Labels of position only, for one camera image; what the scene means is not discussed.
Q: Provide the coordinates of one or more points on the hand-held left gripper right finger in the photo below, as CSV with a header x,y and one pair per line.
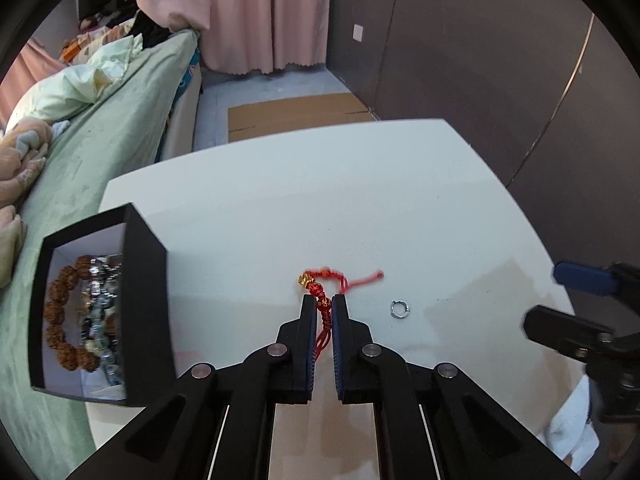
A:
x,y
336,355

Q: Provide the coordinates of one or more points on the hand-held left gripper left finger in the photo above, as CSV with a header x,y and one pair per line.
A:
x,y
306,340

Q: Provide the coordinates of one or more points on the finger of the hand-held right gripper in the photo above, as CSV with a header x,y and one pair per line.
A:
x,y
585,277
560,327

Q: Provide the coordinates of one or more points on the black box with white inside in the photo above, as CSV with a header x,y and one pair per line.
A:
x,y
150,285

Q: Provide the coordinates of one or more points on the white cloth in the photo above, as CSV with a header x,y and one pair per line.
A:
x,y
575,425

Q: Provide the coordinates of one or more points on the flat cardboard sheet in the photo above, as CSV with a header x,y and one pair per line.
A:
x,y
295,115

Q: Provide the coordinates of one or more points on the bed with green sheet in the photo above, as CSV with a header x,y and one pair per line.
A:
x,y
100,150

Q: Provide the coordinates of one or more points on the pink curtain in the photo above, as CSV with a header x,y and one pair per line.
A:
x,y
240,10

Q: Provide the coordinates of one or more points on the peach plush blanket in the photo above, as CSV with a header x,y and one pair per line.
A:
x,y
20,160

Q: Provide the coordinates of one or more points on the black clothes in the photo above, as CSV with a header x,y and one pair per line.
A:
x,y
150,32

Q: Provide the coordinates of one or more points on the cream quilt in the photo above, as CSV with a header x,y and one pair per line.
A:
x,y
65,90

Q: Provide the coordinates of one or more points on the patterned bedding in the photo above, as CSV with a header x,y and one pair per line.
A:
x,y
95,42

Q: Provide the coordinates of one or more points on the white wall socket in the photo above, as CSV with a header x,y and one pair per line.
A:
x,y
359,33

